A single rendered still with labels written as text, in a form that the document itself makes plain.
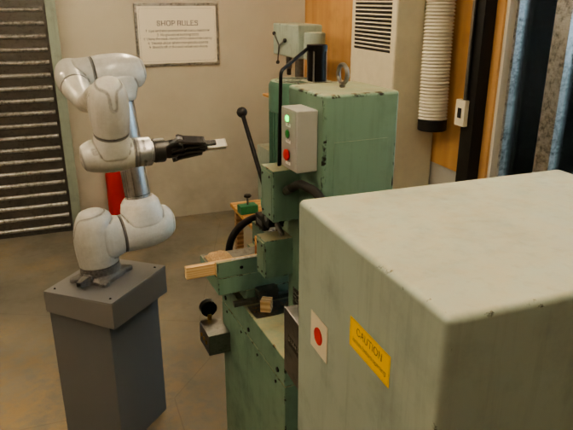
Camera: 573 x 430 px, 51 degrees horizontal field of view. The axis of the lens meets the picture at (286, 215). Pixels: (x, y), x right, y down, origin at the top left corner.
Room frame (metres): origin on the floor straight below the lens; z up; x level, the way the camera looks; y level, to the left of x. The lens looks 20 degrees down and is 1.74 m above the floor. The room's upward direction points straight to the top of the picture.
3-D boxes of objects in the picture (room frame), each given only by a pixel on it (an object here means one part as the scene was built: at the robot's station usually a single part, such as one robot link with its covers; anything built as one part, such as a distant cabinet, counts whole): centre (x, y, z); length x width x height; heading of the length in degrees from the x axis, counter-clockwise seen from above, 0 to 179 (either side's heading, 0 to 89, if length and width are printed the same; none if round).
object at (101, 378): (2.16, 0.74, 0.30); 0.30 x 0.30 x 0.60; 66
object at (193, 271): (1.83, 0.07, 0.92); 0.55 x 0.02 x 0.04; 114
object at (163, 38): (4.78, 0.84, 1.48); 0.64 x 0.02 x 0.46; 111
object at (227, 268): (1.85, -0.05, 0.93); 0.60 x 0.02 x 0.06; 114
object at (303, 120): (1.53, -0.03, 1.40); 0.10 x 0.06 x 0.16; 24
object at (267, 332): (1.77, -0.08, 0.76); 0.57 x 0.45 x 0.09; 24
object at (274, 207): (1.62, 0.02, 1.22); 0.09 x 0.08 x 0.15; 24
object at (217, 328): (1.90, 0.26, 0.58); 0.12 x 0.08 x 0.08; 24
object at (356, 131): (1.61, -0.15, 1.16); 0.22 x 0.22 x 0.72; 24
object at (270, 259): (1.65, 0.04, 1.02); 0.09 x 0.07 x 0.12; 114
